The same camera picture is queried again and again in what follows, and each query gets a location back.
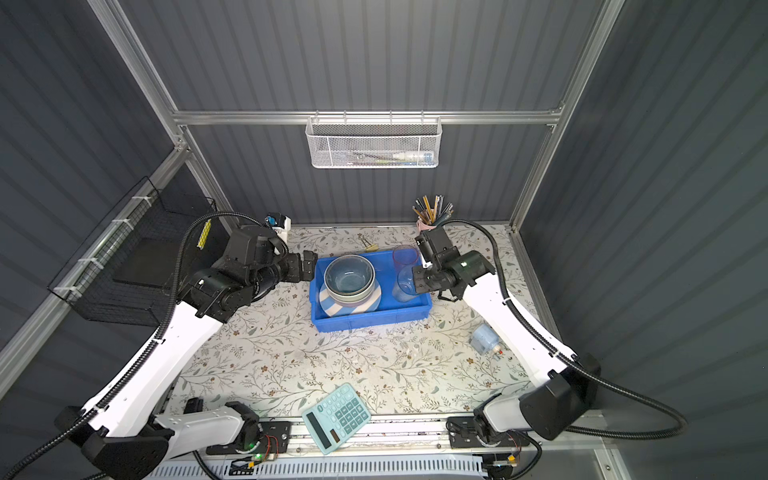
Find pens in white basket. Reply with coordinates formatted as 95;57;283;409
346;151;436;167

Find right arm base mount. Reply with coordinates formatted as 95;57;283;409
445;400;531;450

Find pink pencil cup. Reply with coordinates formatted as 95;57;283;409
416;219;435;232

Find white wire mesh basket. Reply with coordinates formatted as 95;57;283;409
305;115;443;169

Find black slab in basket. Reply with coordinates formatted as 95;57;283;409
113;238;178;288

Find blue grey bowl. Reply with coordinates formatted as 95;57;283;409
324;254;376;293

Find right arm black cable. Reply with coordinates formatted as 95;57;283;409
440;218;689;440

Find green bowl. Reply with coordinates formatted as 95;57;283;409
326;284;377;304

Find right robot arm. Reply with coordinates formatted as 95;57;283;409
412;227;597;440

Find small light blue cup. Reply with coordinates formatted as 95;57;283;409
470;324;503;355

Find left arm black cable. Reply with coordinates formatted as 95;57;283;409
0;211;265;480

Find black wire basket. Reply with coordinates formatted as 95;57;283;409
48;171;218;327

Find pink translucent tumbler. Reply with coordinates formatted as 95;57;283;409
392;245;421;271

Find teal calculator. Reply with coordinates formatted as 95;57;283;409
302;383;371;455

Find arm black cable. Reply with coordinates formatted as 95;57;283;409
440;218;689;440
0;211;265;480

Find blue plastic bin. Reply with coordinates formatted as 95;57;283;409
309;251;432;333

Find blue translucent tumbler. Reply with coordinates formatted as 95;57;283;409
392;265;418;303

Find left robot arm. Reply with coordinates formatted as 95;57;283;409
57;213;317;479

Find yellow tag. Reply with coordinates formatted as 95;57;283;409
196;219;212;250

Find pencils bundle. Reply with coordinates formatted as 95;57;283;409
412;195;455;227

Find brass clip on table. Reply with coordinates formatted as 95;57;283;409
358;234;379;253

